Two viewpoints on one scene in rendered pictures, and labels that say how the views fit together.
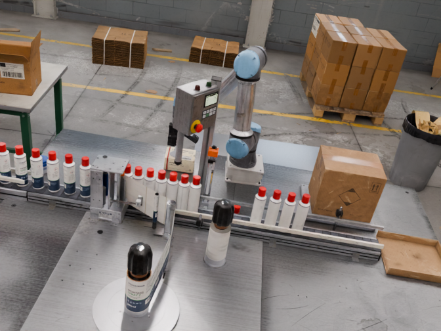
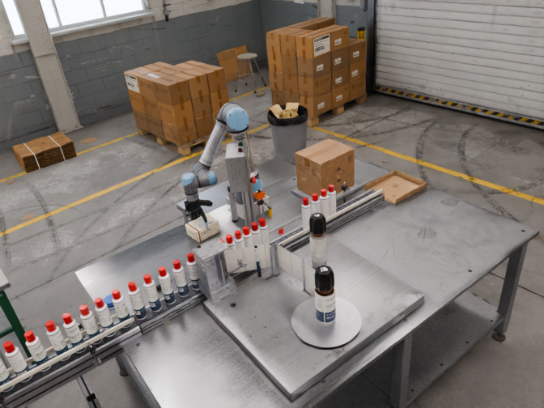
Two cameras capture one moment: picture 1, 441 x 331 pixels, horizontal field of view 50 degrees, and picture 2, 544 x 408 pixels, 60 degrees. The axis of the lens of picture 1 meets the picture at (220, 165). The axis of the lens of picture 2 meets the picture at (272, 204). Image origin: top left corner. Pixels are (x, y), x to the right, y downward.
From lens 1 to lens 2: 121 cm
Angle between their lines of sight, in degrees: 29
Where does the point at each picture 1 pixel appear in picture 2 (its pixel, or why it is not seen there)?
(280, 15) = (78, 89)
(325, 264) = (365, 223)
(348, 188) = (336, 168)
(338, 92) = (193, 126)
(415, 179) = not seen: hidden behind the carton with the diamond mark
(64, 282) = (264, 346)
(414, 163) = (293, 145)
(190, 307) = (347, 295)
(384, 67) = (214, 88)
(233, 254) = not seen: hidden behind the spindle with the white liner
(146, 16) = not seen: outside the picture
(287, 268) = (352, 240)
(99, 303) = (304, 336)
